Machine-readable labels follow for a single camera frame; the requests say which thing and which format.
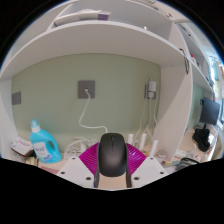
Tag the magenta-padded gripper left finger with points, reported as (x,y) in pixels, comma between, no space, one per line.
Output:
(80,166)

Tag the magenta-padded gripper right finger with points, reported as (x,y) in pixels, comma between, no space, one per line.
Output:
(145,166)

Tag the black computer mouse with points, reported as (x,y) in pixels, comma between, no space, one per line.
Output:
(113,155)

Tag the small round tin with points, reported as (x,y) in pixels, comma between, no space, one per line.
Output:
(161,156)

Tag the white router with antennas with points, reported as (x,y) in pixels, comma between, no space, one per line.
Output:
(143,141)

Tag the blue detergent bottle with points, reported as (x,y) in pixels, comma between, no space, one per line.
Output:
(45,145)

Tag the black pencil case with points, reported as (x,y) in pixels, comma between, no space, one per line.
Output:
(186,163)

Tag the stack of books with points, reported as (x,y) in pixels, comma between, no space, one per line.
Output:
(21,146)

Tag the black cloth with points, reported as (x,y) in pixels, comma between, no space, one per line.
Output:
(201,139)

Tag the black monitor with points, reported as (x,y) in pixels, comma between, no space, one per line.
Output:
(210,111)

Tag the white wall charger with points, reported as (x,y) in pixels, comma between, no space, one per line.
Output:
(152,88)

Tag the grey wall socket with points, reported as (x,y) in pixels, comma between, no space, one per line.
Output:
(83,86)

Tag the grey switch plate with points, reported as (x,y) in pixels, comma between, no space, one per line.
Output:
(16,98)

